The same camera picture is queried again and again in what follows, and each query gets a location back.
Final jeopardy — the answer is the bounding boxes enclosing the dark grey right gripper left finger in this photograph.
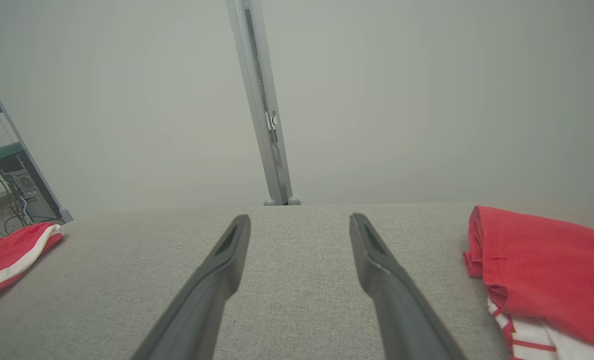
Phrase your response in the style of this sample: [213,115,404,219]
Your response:
[132,215,251,360]

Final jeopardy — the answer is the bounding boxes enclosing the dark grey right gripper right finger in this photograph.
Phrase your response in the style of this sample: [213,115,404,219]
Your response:
[349,213,467,360]

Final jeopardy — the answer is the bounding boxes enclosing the red shirt with white sleeves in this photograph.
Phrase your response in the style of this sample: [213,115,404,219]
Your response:
[463,205,594,360]

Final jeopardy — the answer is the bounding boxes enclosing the red shorts with white stripe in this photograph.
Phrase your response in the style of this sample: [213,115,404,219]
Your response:
[0,222,65,314]

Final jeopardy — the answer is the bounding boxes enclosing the black computer tower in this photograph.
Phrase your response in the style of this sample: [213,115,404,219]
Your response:
[0,155,43,204]

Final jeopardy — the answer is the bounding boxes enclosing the shelf rack with teal board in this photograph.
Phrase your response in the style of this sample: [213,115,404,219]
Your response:
[0,65,27,241]

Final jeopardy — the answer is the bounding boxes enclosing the grey wheeled partition frame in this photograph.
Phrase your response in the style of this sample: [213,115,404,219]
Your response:
[0,57,74,224]

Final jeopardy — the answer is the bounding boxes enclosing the grey partition post with feet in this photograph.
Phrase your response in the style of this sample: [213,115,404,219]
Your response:
[226,0,302,207]

